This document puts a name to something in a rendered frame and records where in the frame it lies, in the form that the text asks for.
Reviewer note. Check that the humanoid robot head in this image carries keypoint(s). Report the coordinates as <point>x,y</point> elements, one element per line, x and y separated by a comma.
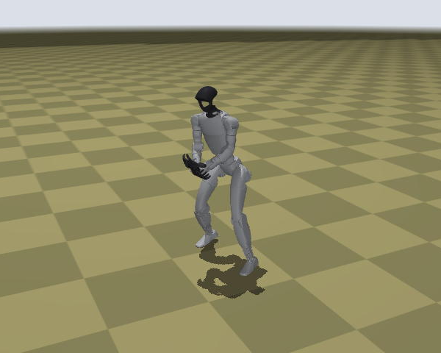
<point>207,94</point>

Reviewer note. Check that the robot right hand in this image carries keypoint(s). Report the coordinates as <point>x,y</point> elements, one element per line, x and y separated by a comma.
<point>199,173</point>

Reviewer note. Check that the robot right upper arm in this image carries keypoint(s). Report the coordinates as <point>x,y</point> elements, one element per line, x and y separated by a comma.
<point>197,133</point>

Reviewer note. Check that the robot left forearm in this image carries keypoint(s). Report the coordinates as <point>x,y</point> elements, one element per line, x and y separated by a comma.
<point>216,160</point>

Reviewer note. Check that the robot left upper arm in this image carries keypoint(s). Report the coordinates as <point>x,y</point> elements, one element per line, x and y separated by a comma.
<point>231,124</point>

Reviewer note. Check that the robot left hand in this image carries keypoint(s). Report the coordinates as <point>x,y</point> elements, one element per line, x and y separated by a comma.
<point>192,164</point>

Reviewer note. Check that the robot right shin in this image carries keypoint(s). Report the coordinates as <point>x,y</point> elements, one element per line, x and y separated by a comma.
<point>205,222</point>

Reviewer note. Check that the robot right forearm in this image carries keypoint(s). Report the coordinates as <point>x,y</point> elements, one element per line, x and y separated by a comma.
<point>196,155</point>

